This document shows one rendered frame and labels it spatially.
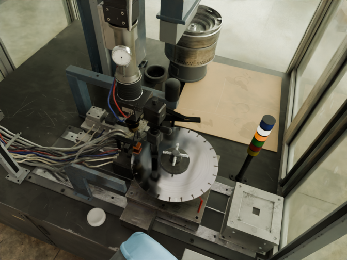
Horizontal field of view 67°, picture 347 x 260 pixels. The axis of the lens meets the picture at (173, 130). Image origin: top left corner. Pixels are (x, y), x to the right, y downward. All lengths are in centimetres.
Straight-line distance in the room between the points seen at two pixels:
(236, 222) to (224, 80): 95
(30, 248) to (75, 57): 124
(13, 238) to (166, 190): 134
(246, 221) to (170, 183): 30
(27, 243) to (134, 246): 163
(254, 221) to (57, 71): 136
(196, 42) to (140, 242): 112
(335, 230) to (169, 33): 79
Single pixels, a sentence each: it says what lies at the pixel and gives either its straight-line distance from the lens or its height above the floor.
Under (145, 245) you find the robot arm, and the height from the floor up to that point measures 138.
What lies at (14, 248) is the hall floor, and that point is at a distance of 207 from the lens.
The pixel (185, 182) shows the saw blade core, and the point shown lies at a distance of 97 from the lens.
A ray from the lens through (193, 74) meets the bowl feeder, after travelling 157.
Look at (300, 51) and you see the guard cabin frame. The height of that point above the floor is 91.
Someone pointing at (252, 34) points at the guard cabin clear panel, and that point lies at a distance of 182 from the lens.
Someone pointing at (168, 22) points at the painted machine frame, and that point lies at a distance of 101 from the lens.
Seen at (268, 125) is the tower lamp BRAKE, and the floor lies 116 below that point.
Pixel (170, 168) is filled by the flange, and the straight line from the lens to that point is 98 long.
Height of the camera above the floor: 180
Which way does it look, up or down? 51 degrees down
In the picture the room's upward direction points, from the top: 5 degrees clockwise
